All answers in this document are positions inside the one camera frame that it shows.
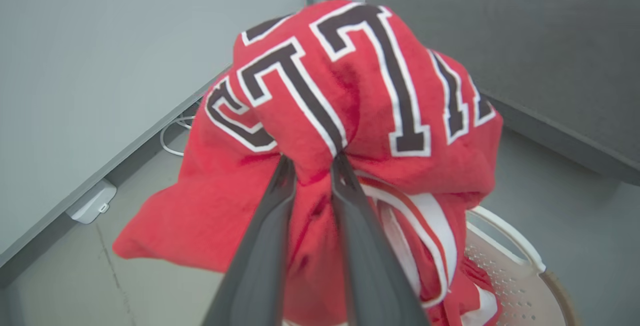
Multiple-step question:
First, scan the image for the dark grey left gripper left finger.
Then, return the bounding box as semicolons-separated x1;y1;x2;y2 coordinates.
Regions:
201;154;298;326

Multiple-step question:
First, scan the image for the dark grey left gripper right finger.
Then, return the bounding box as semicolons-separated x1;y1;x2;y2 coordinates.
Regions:
330;152;432;326

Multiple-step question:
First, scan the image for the red white sports garment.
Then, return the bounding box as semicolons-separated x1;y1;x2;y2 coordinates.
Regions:
112;0;504;326

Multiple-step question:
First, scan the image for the white perforated laundry basket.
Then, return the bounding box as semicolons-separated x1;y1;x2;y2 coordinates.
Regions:
462;205;578;326

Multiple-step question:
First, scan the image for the white floor cable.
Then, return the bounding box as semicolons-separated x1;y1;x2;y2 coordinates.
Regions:
159;114;199;157

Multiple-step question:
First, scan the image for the white wall socket box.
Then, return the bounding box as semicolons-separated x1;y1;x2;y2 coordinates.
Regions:
66;179;118;225

